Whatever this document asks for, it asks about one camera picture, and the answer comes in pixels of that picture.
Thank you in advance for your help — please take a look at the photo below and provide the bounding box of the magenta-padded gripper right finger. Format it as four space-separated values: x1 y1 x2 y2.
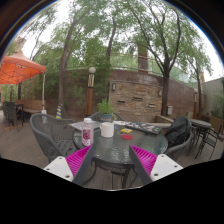
128 144 184 187

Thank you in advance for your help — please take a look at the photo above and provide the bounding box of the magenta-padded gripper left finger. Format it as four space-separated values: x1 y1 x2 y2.
43 144 96 187

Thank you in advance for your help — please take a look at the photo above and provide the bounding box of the purple juice bottle white cap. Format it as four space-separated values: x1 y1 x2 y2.
81 117 95 148

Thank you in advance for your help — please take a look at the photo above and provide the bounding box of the flat round red coaster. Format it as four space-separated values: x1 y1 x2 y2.
120 133 134 141

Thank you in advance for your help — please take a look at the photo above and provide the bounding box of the grey laptop with stickers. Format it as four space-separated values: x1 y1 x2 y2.
68 120 101 132

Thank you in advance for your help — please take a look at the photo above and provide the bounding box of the grey chair under jacket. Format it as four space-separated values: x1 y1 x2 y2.
163 128 194 162

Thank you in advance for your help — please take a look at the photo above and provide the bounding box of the white mug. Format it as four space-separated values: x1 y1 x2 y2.
99 121 115 139

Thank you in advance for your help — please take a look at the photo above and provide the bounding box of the grey wicker armchair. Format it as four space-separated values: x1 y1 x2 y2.
29 113 83 163

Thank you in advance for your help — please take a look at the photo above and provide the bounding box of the blue yellow striped cone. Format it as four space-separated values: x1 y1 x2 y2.
55 103 64 120

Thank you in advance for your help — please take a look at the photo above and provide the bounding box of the green plant in blue pot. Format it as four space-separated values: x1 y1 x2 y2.
96 98 116 123

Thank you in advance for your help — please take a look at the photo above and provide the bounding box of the small round dark table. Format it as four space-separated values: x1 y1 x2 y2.
189 118 213 158

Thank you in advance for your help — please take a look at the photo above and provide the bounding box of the green leafy tree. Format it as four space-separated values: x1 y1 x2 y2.
83 0 134 101
126 0 214 117
29 0 101 118

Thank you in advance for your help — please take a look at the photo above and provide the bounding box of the black metal chair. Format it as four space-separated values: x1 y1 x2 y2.
194 123 224 160

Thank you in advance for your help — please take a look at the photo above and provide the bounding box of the group of dark patio chairs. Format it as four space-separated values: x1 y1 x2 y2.
1 101 25 128

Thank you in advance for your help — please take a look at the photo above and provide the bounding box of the orange canopy tent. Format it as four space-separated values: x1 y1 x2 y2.
0 49 48 115

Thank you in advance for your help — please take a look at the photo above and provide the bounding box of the wooden lamp post white globe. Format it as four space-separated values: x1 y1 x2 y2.
85 66 97 117

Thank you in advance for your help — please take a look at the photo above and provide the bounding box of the short wooden lamp post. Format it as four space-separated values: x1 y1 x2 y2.
192 88 199 119

